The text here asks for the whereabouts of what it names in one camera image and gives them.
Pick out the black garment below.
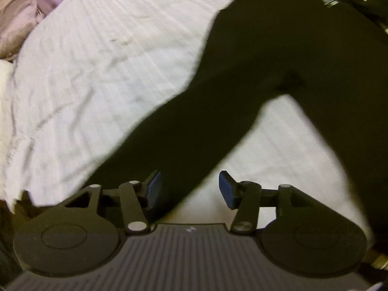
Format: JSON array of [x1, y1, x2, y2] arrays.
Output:
[[88, 0, 387, 253]]

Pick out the white pillow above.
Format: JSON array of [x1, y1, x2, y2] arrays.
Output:
[[1, 59, 15, 144]]

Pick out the white striped bed cover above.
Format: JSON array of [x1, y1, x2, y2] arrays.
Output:
[[1, 0, 370, 233]]

